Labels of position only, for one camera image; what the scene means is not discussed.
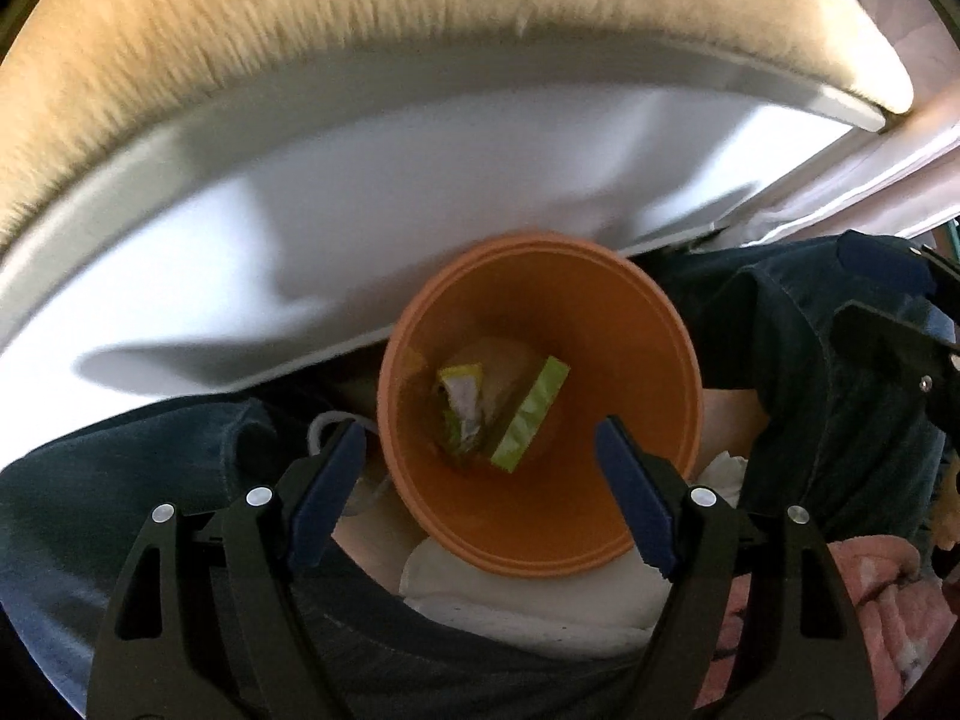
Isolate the orange trash bucket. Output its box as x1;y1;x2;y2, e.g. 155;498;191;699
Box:
377;232;703;578

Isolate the green cardboard box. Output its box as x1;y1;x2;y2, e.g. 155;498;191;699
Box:
490;356;569;473

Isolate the green foil wrapper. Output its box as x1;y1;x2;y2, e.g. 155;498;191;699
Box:
436;362;485;457

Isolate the right forearm pink sleeve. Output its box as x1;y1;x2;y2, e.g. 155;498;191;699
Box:
696;535;955;717

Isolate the yellow floral plush blanket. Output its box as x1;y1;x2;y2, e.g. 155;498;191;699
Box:
0;0;918;257

